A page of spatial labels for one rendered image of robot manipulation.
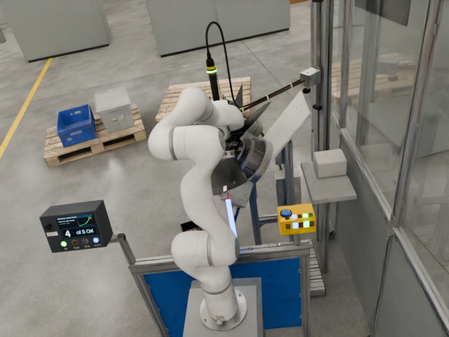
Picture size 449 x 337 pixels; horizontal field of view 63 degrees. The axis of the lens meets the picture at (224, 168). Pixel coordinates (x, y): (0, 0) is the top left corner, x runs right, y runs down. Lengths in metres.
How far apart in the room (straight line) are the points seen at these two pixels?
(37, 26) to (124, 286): 6.85
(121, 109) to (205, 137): 3.60
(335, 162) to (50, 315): 2.28
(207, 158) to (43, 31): 8.09
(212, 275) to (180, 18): 6.19
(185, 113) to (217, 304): 0.72
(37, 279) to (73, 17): 6.35
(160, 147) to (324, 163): 1.28
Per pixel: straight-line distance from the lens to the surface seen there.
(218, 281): 1.35
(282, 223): 1.68
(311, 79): 2.12
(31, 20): 9.00
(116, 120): 4.66
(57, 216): 1.78
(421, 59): 1.38
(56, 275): 3.41
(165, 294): 2.15
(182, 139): 1.06
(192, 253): 1.25
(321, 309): 2.68
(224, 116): 1.40
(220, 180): 1.78
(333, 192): 2.14
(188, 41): 7.31
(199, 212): 1.15
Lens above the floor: 2.26
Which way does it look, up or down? 36 degrees down
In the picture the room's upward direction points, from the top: 10 degrees counter-clockwise
